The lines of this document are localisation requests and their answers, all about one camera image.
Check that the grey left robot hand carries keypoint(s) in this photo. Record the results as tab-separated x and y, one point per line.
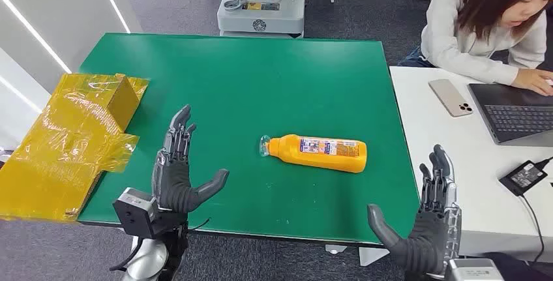
173	179

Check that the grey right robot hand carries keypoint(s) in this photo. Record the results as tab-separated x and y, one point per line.
425	240

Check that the orange plastic bottle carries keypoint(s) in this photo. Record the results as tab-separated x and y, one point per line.
322	153

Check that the grey robot base machine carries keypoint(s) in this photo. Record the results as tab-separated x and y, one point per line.
261	7

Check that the yellow taped cardboard box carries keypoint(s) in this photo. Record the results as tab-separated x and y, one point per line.
65	149

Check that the black power adapter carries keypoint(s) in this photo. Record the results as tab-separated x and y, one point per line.
523	177

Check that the beige smartphone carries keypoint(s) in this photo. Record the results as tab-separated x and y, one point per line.
450	97

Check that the grey laptop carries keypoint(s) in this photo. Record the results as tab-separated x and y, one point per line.
514	115

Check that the person's hand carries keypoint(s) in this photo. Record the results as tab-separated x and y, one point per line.
533	81

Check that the person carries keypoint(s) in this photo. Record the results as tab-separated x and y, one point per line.
462	33

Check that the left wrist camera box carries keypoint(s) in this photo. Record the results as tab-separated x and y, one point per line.
134	213

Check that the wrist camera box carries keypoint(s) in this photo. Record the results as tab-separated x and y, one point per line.
473	270
134	213

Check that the white table bracket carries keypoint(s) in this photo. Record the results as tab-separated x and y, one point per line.
371	255
335	249

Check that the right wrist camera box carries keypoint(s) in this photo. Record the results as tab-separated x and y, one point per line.
473	270

